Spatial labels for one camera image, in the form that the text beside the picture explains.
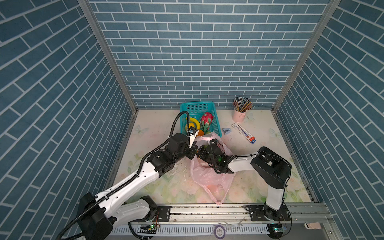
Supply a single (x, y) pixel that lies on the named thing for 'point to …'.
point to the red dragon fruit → (206, 120)
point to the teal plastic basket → (196, 109)
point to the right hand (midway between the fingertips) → (195, 150)
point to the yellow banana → (191, 119)
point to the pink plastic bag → (216, 183)
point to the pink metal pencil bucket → (238, 116)
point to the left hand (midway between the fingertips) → (196, 142)
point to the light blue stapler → (226, 130)
